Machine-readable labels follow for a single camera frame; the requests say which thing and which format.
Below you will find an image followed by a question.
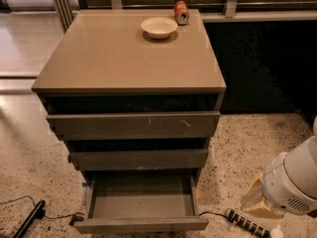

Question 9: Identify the grey top drawer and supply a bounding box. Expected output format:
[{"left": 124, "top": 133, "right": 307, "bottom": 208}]
[{"left": 47, "top": 111, "right": 220, "bottom": 141}]

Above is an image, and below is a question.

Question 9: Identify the grey middle drawer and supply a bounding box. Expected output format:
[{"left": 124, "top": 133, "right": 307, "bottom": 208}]
[{"left": 69, "top": 150, "right": 208, "bottom": 171}]

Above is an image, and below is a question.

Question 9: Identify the black stand foot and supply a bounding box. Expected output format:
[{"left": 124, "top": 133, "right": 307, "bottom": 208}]
[{"left": 13, "top": 200, "right": 46, "bottom": 238}]

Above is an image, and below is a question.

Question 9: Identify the black power adapter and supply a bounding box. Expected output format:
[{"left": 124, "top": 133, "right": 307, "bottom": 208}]
[{"left": 69, "top": 214, "right": 84, "bottom": 226}]

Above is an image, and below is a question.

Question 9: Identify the black power strip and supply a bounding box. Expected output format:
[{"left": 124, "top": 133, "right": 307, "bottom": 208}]
[{"left": 225, "top": 208, "right": 270, "bottom": 238}]

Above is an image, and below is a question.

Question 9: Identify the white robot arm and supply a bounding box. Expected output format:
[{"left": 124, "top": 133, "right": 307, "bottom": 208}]
[{"left": 241, "top": 121, "right": 317, "bottom": 219}]

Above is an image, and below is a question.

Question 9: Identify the white bowl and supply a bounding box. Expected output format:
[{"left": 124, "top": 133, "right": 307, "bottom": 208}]
[{"left": 141, "top": 17, "right": 177, "bottom": 40}]

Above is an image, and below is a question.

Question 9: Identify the white cable with plug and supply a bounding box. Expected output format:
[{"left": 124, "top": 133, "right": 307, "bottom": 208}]
[{"left": 269, "top": 224, "right": 285, "bottom": 238}]

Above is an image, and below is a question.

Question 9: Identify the grey bottom drawer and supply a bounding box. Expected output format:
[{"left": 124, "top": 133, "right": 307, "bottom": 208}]
[{"left": 74, "top": 171, "right": 208, "bottom": 234}]

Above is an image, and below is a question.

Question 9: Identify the black thin cable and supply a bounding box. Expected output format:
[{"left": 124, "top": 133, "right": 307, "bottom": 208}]
[{"left": 0, "top": 195, "right": 85, "bottom": 220}]

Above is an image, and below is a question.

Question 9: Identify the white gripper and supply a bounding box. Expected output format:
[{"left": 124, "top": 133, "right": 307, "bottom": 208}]
[{"left": 241, "top": 151, "right": 317, "bottom": 219}]

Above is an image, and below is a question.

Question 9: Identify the grey drawer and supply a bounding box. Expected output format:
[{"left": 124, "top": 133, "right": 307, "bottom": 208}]
[
  {"left": 69, "top": 150, "right": 208, "bottom": 171},
  {"left": 74, "top": 171, "right": 208, "bottom": 234},
  {"left": 47, "top": 111, "right": 220, "bottom": 141}
]

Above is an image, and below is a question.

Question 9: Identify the orange soda can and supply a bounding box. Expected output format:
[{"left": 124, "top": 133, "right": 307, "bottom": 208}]
[{"left": 173, "top": 1, "right": 189, "bottom": 25}]

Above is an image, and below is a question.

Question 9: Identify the grey three-drawer cabinet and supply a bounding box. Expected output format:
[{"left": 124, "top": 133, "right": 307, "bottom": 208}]
[{"left": 31, "top": 8, "right": 228, "bottom": 183}]

